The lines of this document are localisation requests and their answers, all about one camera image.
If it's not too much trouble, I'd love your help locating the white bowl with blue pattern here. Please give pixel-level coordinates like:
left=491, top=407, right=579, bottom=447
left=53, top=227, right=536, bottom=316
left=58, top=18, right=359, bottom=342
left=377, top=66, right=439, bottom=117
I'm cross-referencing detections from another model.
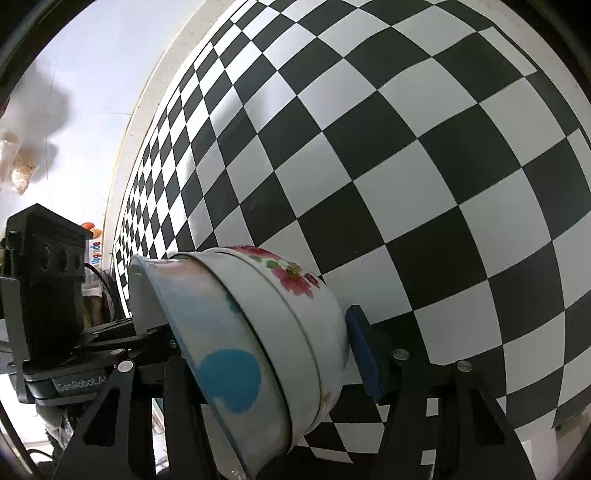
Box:
left=127, top=253, right=297, bottom=480

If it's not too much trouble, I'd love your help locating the beige speckled object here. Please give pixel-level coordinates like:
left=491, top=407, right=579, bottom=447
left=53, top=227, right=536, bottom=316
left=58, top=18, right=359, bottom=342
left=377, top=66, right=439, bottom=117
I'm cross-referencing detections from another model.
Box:
left=0, top=131, right=38, bottom=195

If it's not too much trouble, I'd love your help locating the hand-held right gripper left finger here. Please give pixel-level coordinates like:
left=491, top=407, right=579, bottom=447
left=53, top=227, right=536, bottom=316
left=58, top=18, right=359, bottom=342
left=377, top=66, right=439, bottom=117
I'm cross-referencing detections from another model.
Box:
left=53, top=352, right=221, bottom=480

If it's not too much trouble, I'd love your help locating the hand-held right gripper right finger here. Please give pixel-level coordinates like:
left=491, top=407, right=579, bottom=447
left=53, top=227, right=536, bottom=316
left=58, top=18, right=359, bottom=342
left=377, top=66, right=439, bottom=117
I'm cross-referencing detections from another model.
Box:
left=345, top=305, right=537, bottom=480

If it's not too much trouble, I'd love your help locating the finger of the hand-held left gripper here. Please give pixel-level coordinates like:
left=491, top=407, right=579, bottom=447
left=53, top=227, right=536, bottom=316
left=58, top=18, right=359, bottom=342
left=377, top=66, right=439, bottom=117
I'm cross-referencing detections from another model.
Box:
left=84, top=318, right=179, bottom=365

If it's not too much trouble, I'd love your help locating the white bowl with pink flowers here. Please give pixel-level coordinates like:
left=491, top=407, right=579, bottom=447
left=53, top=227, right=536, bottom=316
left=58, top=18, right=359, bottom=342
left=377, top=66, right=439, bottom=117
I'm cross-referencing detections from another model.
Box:
left=203, top=244, right=350, bottom=446

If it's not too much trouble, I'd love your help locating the black cable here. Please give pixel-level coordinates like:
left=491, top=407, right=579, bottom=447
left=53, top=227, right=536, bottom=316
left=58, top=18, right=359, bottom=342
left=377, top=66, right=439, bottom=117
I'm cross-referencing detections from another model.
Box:
left=83, top=262, right=117, bottom=321

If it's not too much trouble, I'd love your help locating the black white checkered tablecloth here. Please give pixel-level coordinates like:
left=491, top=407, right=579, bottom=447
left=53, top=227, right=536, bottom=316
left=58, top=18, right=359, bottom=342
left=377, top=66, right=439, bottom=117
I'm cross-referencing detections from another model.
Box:
left=104, top=0, right=591, bottom=467

